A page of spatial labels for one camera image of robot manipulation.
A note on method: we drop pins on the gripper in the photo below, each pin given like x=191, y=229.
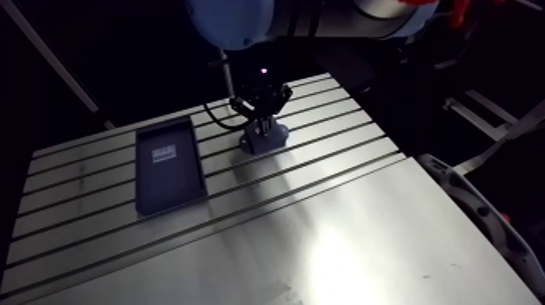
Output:
x=260, y=81

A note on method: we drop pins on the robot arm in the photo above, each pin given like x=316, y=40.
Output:
x=238, y=19

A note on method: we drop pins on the dark blue-grey housing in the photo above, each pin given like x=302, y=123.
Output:
x=265, y=137

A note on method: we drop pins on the dark blue-grey tray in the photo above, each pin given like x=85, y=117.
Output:
x=169, y=165

